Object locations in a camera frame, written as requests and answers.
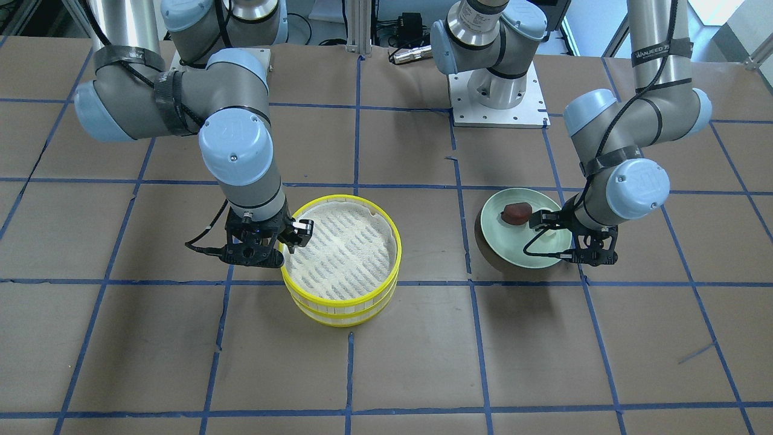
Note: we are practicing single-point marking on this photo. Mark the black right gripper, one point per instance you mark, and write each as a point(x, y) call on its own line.
point(298, 230)

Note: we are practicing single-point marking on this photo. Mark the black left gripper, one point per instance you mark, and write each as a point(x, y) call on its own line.
point(566, 219)

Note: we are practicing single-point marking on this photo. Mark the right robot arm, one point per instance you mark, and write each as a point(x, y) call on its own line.
point(219, 93)

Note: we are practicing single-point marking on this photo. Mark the yellow bamboo steamer bottom layer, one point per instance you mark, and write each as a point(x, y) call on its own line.
point(348, 313)

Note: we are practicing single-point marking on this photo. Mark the brown bun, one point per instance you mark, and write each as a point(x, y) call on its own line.
point(517, 214)

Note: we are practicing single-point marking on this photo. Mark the light green plate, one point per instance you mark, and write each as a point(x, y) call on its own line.
point(508, 241)

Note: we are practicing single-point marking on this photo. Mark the silver flashlight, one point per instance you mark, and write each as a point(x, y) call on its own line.
point(410, 55)

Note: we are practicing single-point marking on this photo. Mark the black power adapter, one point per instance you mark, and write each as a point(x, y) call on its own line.
point(410, 23)

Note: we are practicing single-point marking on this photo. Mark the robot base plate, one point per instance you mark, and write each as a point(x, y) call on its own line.
point(481, 99)

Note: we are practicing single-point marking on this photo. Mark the aluminium frame post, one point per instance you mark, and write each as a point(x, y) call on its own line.
point(360, 24)

